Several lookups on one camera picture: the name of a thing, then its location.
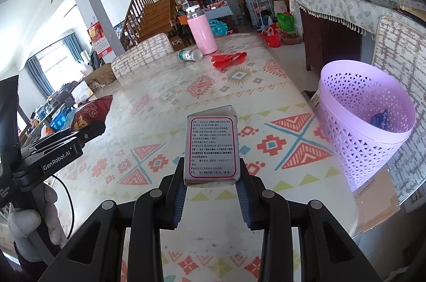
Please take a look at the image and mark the clear plastic bottle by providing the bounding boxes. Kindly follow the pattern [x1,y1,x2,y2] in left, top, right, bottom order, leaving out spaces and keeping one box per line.
[179,48,204,63]

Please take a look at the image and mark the red snack bag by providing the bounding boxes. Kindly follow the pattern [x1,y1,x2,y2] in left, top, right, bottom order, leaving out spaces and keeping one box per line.
[70,95,114,134]

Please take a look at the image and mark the grey printed box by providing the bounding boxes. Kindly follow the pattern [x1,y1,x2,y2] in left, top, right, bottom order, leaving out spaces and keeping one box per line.
[184,105,241,187]

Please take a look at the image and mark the checkered cloth table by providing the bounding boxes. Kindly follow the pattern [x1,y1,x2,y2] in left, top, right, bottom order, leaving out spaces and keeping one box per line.
[203,4,232,18]

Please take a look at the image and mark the patterned chair with low back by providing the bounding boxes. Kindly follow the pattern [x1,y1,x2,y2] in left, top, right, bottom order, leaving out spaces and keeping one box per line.
[111,33,174,80]

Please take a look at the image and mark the dark wooden sideboard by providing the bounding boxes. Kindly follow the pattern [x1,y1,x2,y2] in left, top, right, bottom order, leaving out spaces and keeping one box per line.
[300,7,363,71]

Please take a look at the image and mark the purple plastic waste basket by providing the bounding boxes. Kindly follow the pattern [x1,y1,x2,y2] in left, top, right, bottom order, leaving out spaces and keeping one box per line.
[318,60,416,193]

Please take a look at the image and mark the green bag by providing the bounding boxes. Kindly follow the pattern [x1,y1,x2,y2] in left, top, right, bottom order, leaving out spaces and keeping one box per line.
[276,13,296,32]

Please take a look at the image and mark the red foil packet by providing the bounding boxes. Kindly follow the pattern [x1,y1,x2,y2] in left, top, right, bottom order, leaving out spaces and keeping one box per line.
[211,52,247,70]

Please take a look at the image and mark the person's left hand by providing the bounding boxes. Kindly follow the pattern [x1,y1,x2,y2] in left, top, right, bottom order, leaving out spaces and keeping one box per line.
[7,184,69,264]

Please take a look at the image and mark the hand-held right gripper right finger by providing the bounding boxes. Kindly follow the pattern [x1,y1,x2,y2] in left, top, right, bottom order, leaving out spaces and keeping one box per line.
[236,157,383,282]

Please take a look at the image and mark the pink thermos flask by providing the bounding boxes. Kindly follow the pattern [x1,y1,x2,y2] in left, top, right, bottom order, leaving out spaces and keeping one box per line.
[186,7,218,55]

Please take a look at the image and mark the red wall calendar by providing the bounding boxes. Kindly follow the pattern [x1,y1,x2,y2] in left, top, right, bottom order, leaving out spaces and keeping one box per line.
[87,22,112,57]

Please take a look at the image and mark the patterned tablecloth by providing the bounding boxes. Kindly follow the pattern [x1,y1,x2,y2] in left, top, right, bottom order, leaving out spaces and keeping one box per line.
[50,32,400,282]

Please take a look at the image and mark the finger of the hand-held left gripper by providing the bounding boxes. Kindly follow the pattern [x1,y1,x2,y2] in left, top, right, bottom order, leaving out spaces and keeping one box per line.
[68,121,106,148]
[31,131,80,148]

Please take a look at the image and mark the patterned chair beside basket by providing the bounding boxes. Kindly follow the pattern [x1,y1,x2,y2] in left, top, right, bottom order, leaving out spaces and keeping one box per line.
[371,15,426,203]

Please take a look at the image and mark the white shelf rack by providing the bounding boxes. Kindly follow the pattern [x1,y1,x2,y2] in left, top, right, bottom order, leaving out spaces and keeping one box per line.
[246,0,272,28]

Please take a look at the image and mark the fringed leaf-print cloth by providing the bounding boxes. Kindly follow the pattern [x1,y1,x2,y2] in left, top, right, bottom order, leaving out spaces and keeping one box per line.
[289,0,426,36]

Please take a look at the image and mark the blue packets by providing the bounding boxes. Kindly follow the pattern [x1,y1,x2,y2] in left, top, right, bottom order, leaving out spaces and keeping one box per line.
[50,111,76,131]

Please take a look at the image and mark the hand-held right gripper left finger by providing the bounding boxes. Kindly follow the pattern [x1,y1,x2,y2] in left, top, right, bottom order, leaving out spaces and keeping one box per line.
[37,157,187,282]

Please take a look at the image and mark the blue curtains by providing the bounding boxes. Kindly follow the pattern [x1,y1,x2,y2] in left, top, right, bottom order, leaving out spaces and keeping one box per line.
[26,34,84,96]

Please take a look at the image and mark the black cable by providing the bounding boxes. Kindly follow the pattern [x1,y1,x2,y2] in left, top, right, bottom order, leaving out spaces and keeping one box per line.
[51,175,73,240]

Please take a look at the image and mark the dark wrapper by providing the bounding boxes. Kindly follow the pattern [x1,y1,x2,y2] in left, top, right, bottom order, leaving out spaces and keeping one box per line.
[370,109,390,130]

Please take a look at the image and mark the teal basket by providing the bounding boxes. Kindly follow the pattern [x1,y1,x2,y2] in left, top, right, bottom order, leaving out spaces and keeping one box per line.
[209,20,229,36]

